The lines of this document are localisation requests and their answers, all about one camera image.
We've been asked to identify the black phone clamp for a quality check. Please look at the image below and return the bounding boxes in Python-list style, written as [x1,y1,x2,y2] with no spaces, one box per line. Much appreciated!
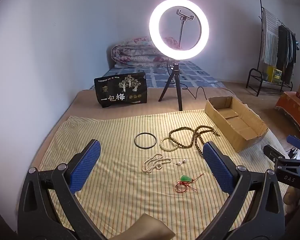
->
[176,9,195,51]

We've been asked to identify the pearl necklace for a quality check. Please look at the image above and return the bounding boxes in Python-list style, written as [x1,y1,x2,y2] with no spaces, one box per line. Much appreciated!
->
[142,153,172,173]

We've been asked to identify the black printed snack bag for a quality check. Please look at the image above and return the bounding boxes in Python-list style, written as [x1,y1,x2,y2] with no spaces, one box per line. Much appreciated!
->
[94,71,147,108]

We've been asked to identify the tan cloth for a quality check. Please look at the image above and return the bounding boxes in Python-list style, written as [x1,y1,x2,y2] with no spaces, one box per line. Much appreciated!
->
[115,214,176,240]

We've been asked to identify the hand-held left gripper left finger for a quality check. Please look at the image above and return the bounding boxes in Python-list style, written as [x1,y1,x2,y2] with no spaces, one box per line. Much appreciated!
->
[18,139,108,240]

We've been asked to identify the green pendant with red cord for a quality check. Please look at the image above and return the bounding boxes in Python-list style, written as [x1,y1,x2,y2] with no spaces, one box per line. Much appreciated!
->
[174,172,205,193]

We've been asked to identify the white bead bracelet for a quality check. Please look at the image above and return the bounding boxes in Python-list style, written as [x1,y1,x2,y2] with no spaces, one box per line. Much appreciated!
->
[160,136,178,152]

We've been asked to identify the cardboard box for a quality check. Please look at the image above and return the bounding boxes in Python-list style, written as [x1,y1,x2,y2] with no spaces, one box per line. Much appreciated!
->
[204,96,269,152]

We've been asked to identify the yellow striped cloth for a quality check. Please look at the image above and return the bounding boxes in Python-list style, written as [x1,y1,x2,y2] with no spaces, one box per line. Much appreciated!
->
[37,109,288,240]

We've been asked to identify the yellow box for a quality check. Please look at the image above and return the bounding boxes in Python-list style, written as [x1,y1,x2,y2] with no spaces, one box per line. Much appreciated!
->
[266,65,283,84]

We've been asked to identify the black power cable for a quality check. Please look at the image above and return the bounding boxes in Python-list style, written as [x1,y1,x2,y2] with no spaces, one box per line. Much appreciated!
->
[182,86,231,98]

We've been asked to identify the white ring light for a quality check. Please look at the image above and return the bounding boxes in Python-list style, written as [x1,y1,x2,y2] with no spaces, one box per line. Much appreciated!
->
[149,0,210,62]

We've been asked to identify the striped hanging cloth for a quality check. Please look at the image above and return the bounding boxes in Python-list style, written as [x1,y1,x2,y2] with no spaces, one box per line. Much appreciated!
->
[261,8,280,65]

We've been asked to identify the black bangle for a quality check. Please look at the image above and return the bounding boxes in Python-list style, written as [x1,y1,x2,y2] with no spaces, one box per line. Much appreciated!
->
[134,133,157,150]

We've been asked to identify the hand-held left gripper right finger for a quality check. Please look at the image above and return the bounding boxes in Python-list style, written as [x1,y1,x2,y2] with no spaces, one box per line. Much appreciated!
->
[197,141,285,240]

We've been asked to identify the brown bed cover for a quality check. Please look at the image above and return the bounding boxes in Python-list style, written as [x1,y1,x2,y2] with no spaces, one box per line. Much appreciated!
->
[65,86,285,155]

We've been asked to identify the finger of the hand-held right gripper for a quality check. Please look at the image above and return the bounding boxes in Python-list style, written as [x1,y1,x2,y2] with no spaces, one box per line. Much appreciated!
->
[287,135,300,153]
[263,145,284,164]

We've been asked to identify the orange cloth-covered furniture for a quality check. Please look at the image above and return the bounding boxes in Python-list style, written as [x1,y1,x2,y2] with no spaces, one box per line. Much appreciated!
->
[275,91,300,134]

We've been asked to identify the brown bead necklace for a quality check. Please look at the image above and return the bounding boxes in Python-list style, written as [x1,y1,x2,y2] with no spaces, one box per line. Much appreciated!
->
[168,126,221,155]

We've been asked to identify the floral folded quilt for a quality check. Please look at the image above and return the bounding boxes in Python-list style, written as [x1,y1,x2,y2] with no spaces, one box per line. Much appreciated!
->
[111,36,178,68]

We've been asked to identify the blue patterned bed sheet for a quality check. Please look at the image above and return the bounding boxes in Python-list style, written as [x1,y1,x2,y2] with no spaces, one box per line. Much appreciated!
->
[100,60,225,89]

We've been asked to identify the black clothes rack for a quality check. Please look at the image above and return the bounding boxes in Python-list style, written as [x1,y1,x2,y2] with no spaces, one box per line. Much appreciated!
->
[246,0,298,97]

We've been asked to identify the dark hanging clothes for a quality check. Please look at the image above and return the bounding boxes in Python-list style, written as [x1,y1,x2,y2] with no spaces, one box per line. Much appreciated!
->
[276,24,297,85]

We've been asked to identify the black tripod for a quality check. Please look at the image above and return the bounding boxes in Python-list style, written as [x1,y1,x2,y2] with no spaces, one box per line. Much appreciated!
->
[158,64,184,112]

